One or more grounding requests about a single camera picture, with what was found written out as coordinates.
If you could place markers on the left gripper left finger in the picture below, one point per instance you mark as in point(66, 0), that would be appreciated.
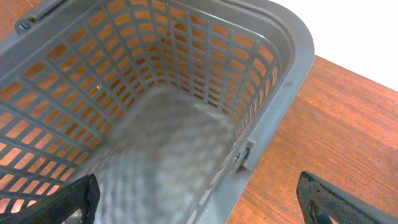
point(82, 194)

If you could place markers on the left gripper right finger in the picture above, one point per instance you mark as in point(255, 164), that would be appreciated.
point(323, 202)

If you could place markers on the grey plastic mesh basket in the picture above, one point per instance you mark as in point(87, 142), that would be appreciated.
point(170, 104)

